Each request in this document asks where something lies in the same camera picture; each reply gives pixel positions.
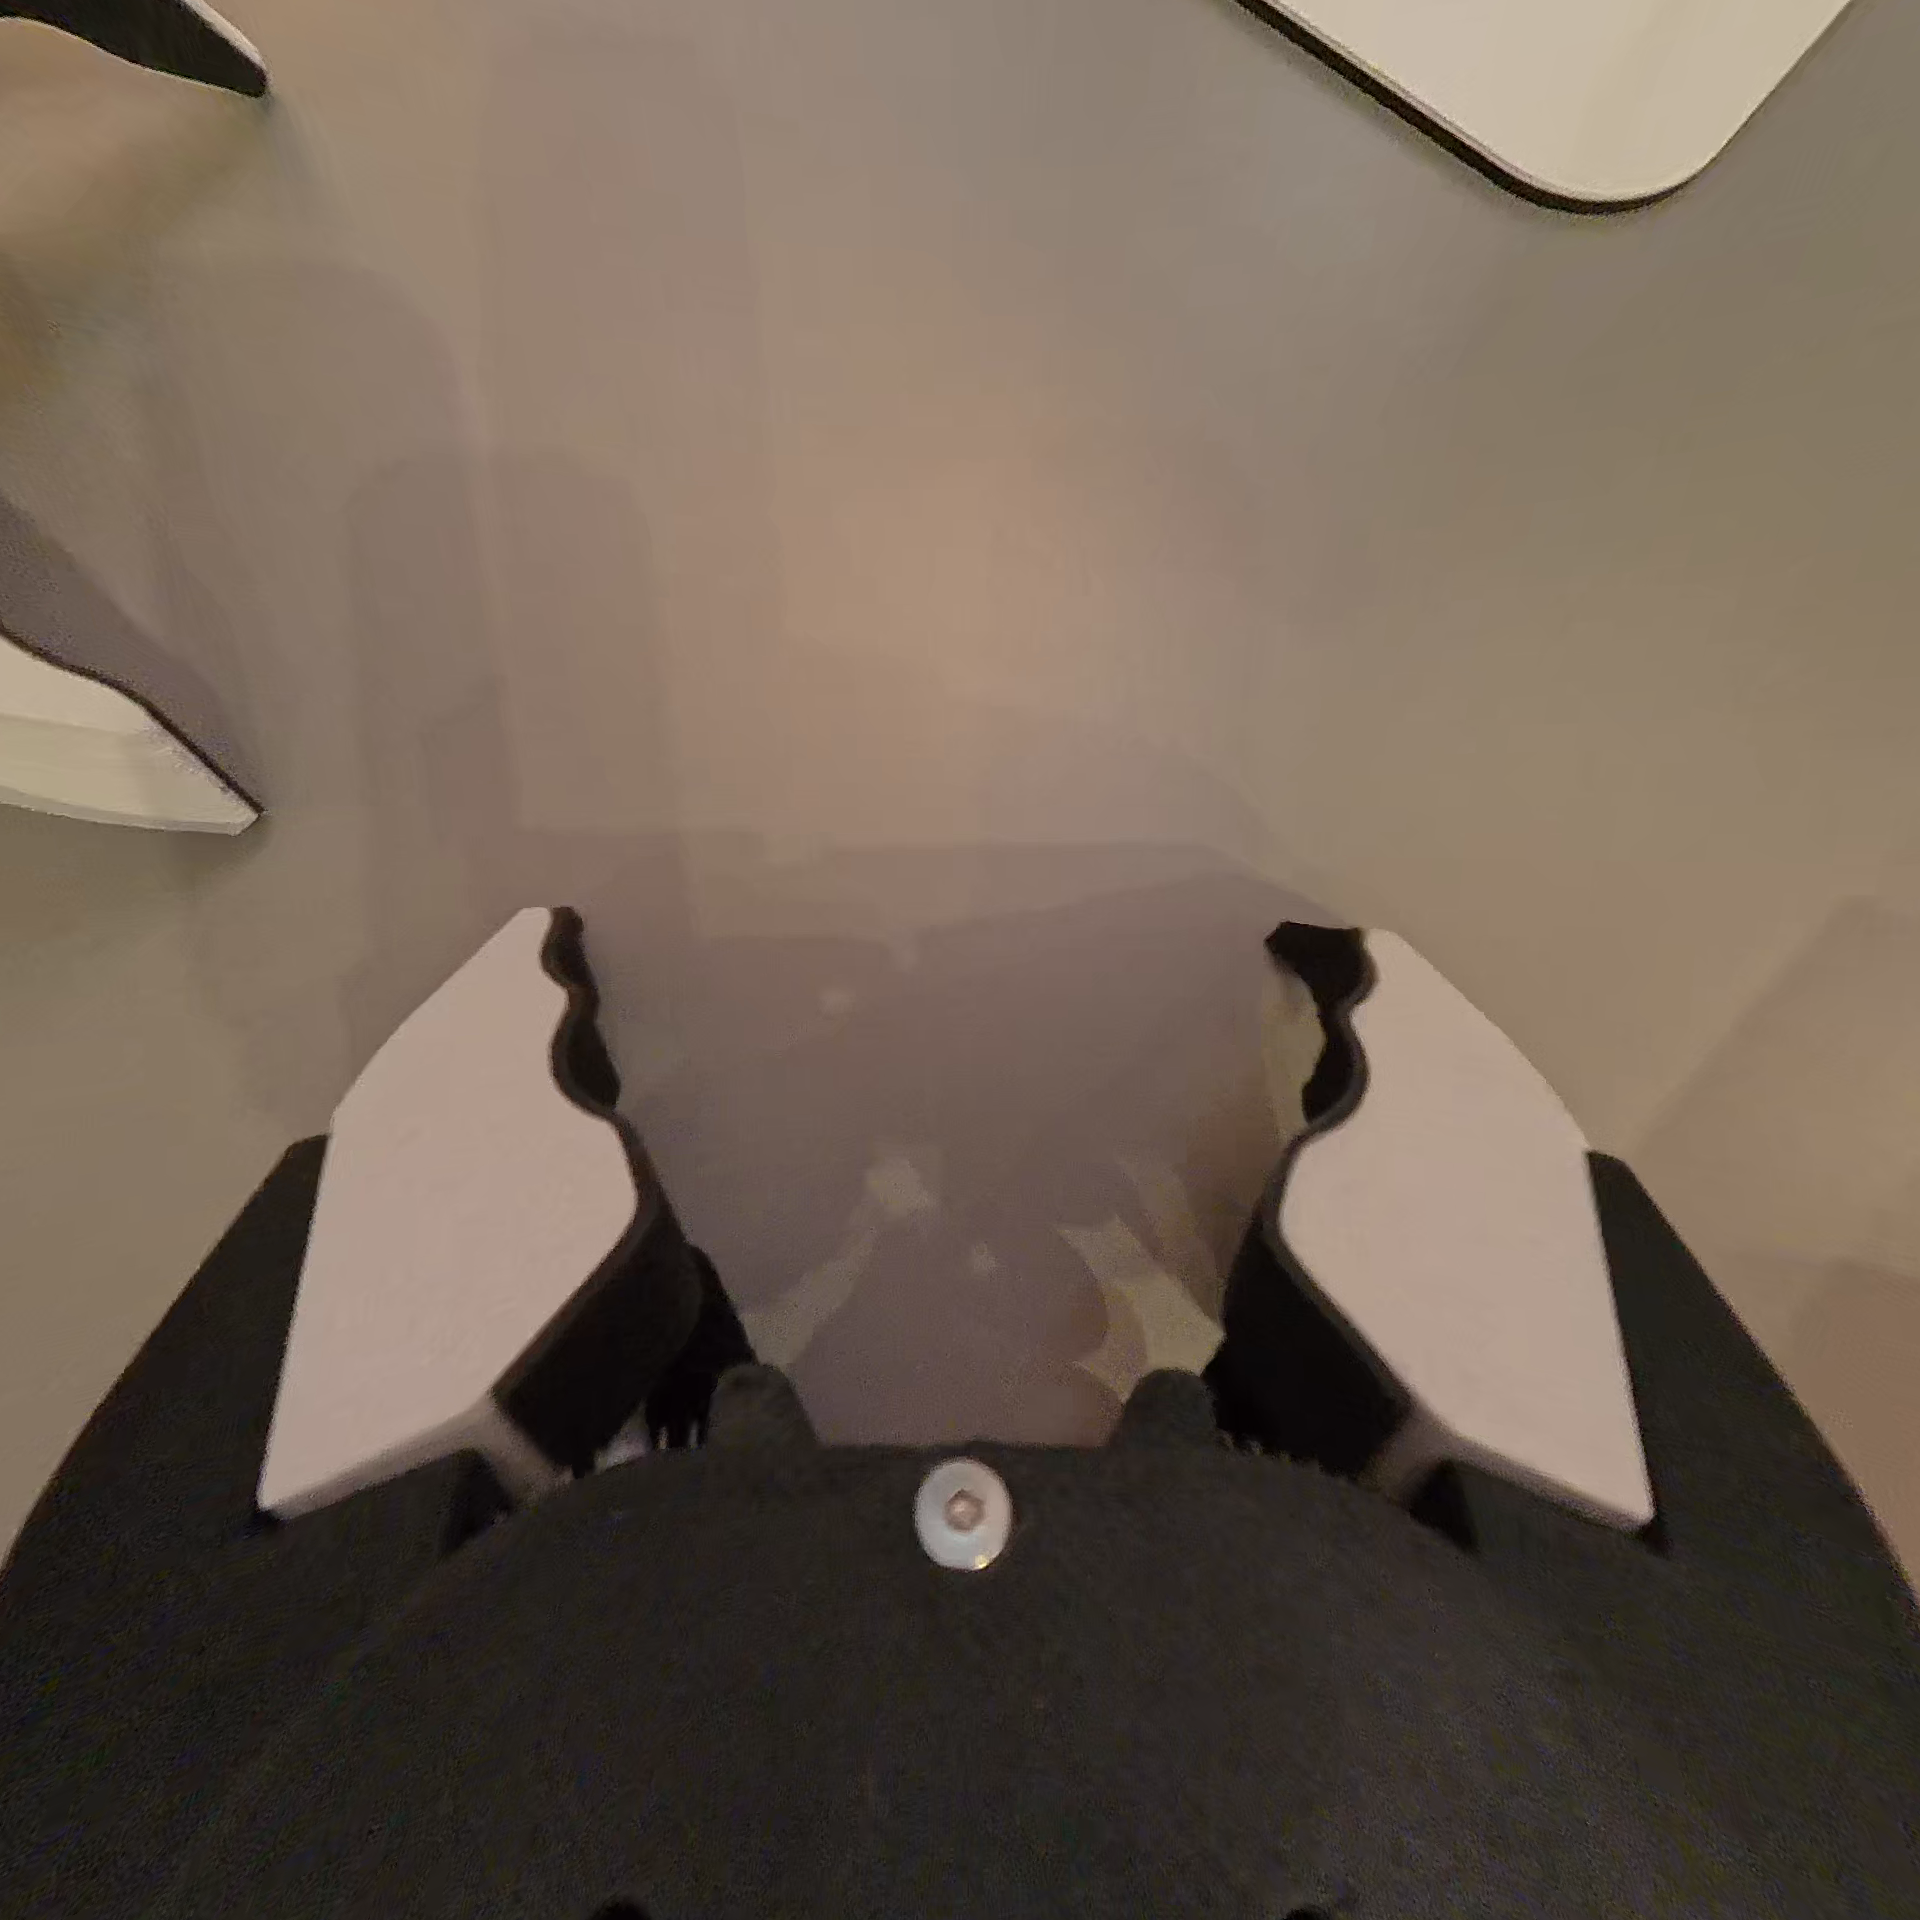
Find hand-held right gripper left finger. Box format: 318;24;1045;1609
255;903;670;1520

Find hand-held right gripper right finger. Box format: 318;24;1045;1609
1263;923;1656;1534

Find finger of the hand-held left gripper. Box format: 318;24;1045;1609
0;496;266;837
0;0;270;101

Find wooden document stand white base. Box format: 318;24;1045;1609
1236;0;1872;216

